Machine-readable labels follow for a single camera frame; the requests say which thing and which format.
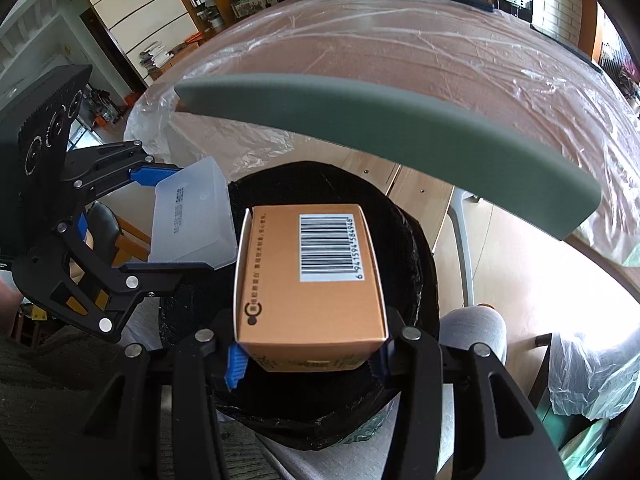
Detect translucent white plastic case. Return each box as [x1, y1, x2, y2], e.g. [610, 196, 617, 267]
[149, 157, 238, 269]

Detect brown cardboard box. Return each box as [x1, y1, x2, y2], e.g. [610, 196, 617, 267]
[233, 204, 390, 373]

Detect black trash bag bin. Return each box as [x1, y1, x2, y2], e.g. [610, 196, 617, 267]
[158, 162, 439, 451]

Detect left hand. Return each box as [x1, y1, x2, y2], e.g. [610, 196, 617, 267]
[0, 281, 23, 336]

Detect small wooden side table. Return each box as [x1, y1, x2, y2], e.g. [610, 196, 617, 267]
[148, 44, 198, 81]

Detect stack of books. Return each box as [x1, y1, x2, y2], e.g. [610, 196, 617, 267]
[139, 41, 172, 70]

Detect wooden shelf with bottles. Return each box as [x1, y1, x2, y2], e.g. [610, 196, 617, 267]
[189, 0, 224, 32]

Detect grey green foam chair back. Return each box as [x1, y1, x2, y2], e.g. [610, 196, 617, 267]
[175, 74, 601, 240]

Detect black tablet at edge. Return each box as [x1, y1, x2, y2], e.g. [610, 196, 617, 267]
[529, 24, 603, 74]

